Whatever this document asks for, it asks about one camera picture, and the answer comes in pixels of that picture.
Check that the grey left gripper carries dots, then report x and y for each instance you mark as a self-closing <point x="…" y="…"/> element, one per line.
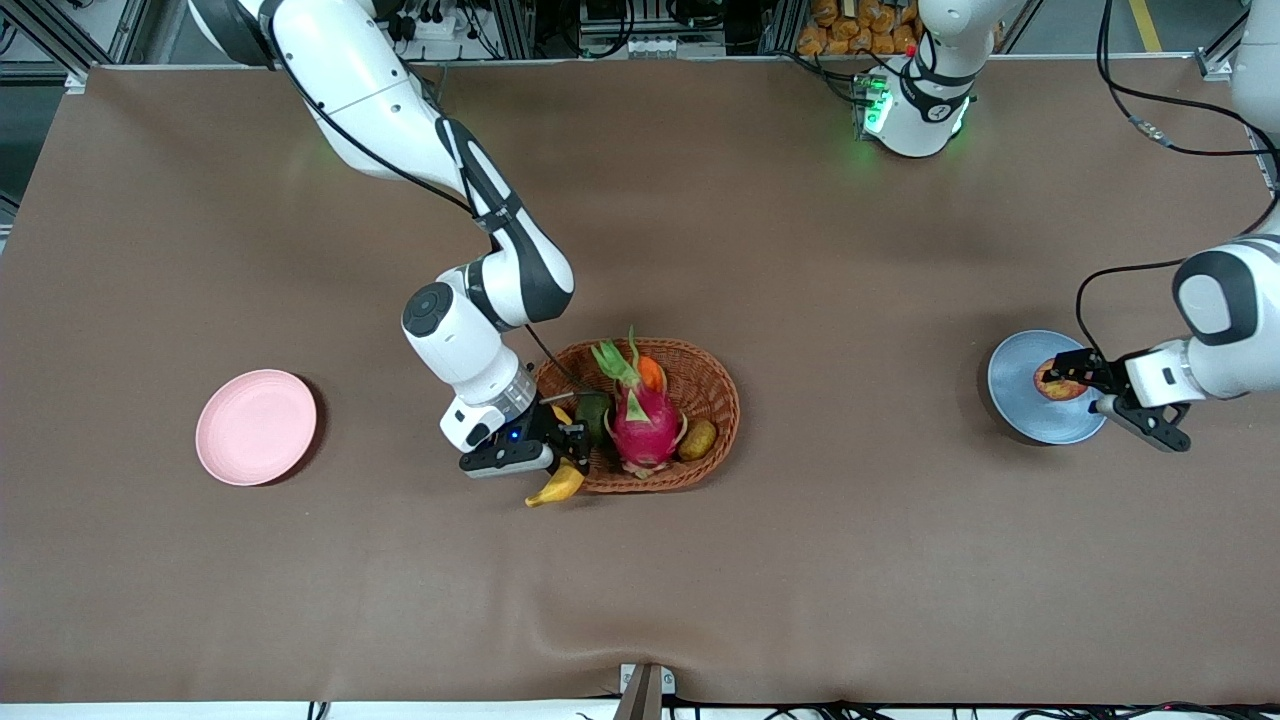
<point x="1104" y="374"/>

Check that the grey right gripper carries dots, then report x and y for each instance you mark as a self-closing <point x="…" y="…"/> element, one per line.
<point x="546" y="423"/>

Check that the red yellow apple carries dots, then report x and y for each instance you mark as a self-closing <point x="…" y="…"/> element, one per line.
<point x="1060" y="391"/>

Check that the yellow banana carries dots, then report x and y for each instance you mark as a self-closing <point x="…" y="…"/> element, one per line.
<point x="560" y="488"/>

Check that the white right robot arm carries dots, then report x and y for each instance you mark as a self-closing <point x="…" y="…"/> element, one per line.
<point x="350" y="70"/>

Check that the dark green avocado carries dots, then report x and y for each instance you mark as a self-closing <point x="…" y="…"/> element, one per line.
<point x="596" y="415"/>

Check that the blue round plate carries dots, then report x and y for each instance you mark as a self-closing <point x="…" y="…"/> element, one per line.
<point x="1020" y="400"/>

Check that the pink dragon fruit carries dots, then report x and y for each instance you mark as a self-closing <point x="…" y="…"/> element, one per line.
<point x="645" y="425"/>

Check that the orange carrot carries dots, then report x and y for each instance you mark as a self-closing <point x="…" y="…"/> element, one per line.
<point x="652" y="374"/>

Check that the brown kiwi fruit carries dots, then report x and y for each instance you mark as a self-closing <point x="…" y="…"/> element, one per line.
<point x="698" y="440"/>

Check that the brown wicker basket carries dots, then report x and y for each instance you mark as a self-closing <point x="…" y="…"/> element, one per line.
<point x="715" y="390"/>

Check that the brown table mat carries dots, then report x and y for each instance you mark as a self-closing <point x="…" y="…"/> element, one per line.
<point x="400" y="580"/>

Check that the pink round plate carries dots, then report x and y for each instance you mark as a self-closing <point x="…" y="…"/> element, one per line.
<point x="255" y="428"/>

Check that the bag of orange snacks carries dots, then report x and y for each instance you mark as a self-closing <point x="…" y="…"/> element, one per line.
<point x="860" y="28"/>

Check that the white power strip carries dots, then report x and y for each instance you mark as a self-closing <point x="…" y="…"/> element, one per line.
<point x="430" y="25"/>

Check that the aluminium frame profile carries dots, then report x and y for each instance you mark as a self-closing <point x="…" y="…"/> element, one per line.
<point x="1222" y="55"/>
<point x="60" y="45"/>

